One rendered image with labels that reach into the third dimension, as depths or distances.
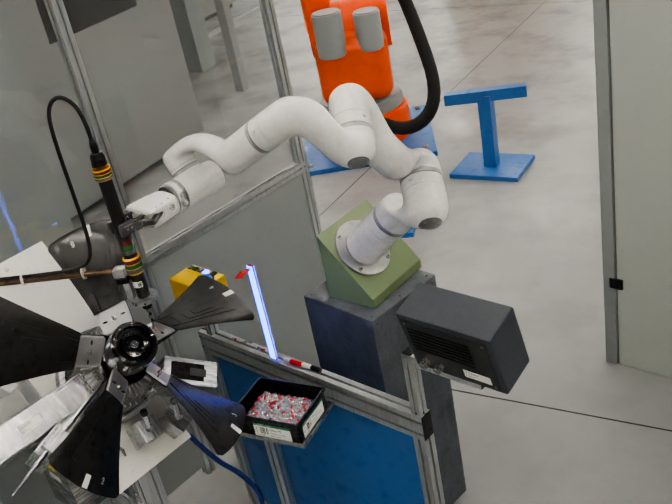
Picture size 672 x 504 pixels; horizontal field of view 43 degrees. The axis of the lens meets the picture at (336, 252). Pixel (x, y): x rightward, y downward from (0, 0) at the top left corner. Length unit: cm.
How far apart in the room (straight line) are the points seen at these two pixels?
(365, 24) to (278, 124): 385
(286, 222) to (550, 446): 136
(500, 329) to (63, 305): 121
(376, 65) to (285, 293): 264
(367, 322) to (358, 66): 355
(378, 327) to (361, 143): 75
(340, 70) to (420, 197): 367
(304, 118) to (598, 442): 194
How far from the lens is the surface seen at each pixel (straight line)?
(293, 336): 374
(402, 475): 255
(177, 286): 274
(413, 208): 233
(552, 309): 419
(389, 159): 219
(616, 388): 372
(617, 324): 374
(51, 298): 249
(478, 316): 196
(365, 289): 261
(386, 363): 267
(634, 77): 321
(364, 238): 256
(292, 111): 201
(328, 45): 584
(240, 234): 339
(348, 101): 209
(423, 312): 201
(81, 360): 224
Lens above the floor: 233
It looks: 28 degrees down
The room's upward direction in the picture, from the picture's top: 12 degrees counter-clockwise
